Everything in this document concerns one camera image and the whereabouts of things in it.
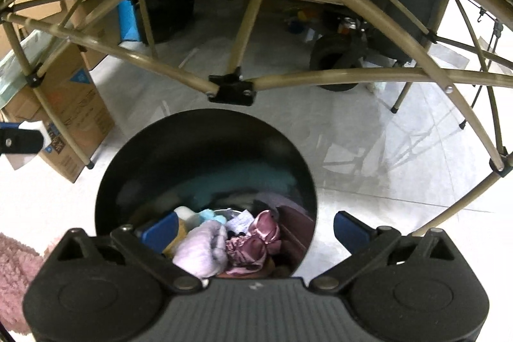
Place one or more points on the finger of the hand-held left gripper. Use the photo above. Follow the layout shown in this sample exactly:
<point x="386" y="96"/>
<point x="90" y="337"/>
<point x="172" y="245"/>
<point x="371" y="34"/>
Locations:
<point x="22" y="141"/>

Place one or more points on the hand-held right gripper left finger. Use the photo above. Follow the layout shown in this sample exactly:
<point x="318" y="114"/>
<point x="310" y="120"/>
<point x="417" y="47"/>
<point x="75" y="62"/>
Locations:
<point x="160" y="234"/>

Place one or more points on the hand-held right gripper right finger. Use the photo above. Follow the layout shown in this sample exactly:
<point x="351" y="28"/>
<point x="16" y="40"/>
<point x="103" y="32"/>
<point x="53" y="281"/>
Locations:
<point x="352" y="233"/>

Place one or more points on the pale purple fluffy cloth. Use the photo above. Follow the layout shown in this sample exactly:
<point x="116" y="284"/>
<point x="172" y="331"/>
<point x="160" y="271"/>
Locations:
<point x="200" y="252"/>

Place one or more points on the light blue fluffy cloth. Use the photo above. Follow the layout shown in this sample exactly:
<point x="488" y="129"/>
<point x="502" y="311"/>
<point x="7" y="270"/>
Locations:
<point x="210" y="216"/>

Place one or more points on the pink satin scrunchie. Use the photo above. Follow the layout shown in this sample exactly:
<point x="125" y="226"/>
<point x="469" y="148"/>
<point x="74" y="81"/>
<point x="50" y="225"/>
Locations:
<point x="256" y="242"/>

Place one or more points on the black round bin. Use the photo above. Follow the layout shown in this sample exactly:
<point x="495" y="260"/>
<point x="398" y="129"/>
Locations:
<point x="200" y="141"/>

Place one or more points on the printed cardboard box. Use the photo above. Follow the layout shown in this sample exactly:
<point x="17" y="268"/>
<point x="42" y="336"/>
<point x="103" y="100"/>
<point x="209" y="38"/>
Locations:
<point x="76" y="105"/>

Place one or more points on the white printed paper scrap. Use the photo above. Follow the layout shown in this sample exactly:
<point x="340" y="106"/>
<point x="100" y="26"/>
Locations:
<point x="239" y="224"/>

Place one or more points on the pink fluffy rug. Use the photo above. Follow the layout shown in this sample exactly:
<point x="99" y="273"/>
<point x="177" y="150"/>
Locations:
<point x="20" y="274"/>

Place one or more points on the tan folding table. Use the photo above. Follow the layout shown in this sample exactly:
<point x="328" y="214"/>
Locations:
<point x="152" y="67"/>

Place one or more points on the black wagon wheel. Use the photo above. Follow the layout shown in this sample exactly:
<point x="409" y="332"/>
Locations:
<point x="334" y="61"/>

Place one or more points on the black fabric wagon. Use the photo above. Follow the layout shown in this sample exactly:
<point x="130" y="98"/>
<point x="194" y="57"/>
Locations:
<point x="408" y="13"/>

